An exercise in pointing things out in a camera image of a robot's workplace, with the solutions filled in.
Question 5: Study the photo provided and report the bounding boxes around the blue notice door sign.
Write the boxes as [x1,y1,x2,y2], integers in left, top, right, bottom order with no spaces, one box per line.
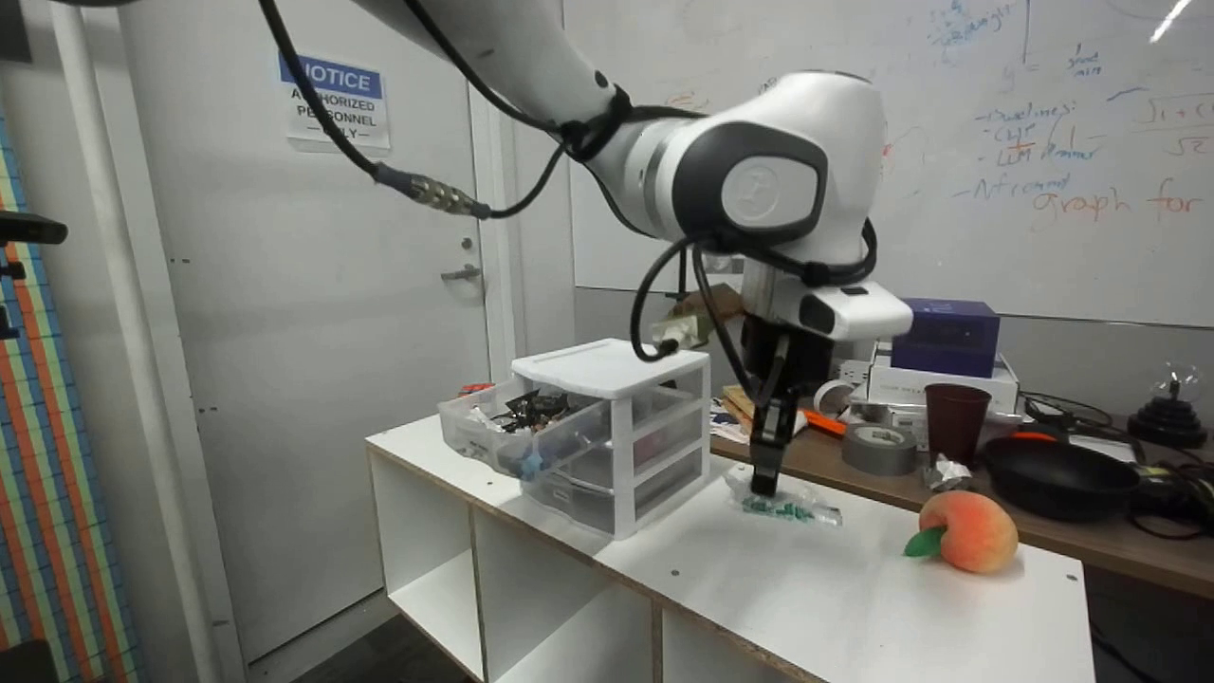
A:
[275,58,390,153]

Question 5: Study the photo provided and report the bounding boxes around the black round desk device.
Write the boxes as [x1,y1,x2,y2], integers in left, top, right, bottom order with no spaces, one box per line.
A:
[1126,368,1206,449]

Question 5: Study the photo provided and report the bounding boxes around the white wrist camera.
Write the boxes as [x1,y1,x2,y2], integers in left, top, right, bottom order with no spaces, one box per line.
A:
[744,260,913,340]

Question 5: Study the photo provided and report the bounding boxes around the grey duct tape roll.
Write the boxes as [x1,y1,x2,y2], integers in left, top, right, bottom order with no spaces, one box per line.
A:
[842,426,918,476]

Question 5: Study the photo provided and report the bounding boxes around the orange toy peach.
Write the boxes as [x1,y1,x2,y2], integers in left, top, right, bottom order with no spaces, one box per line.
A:
[901,490,1020,575]

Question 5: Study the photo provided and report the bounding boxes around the orange handled tool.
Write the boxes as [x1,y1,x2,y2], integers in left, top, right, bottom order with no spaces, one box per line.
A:
[798,407,844,439]

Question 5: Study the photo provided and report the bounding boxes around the grey metal door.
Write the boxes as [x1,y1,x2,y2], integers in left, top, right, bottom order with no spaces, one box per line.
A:
[125,0,486,661]

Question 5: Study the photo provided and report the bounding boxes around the wooden brush block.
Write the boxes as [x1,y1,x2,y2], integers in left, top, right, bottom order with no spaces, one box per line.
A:
[722,383,756,431]

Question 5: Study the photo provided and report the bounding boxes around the dark red plastic cup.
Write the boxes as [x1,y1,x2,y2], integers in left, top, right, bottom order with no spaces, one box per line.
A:
[925,383,990,461]

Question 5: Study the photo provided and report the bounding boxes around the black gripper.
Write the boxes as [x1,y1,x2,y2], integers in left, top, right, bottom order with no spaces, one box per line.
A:
[738,318,835,497]

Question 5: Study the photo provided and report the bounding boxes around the clear bag with green parts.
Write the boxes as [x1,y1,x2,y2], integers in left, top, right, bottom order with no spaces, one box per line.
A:
[724,465,842,527]

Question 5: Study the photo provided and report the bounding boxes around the black frying pan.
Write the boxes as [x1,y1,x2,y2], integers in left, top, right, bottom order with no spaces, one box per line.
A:
[978,437,1140,523]

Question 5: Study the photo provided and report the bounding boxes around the white plastic drawer unit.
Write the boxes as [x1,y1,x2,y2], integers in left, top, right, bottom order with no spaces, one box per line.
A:
[510,336,710,536]

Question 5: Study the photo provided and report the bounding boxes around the clear top drawer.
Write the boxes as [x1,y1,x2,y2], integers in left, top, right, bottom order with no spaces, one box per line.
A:
[438,388,605,480]

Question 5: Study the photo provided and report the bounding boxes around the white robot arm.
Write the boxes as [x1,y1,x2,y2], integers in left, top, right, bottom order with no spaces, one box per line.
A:
[357,0,884,497]

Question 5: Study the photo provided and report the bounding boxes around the white box under purple box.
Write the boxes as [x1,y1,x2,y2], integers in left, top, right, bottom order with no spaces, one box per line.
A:
[863,344,1020,418]

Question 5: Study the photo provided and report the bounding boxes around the wooden side table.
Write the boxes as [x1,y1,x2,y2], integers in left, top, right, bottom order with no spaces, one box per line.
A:
[710,422,1214,603]

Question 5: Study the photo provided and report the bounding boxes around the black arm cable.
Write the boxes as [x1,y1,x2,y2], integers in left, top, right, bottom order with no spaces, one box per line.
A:
[255,0,880,411]

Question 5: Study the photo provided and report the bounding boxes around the white shelf cabinet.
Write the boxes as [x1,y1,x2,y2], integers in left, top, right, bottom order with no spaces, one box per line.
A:
[368,418,1096,683]

